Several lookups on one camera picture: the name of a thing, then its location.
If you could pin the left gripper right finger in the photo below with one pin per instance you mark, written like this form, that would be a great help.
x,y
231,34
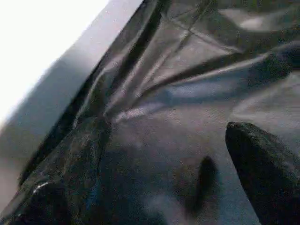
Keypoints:
x,y
269,178

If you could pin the black table mat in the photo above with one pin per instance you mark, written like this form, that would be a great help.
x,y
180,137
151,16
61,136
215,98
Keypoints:
x,y
175,58

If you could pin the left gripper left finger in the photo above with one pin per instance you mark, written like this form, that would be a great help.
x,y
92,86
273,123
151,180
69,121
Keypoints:
x,y
61,182

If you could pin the white plastic table top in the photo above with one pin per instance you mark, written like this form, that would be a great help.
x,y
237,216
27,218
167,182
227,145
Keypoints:
x,y
35,35

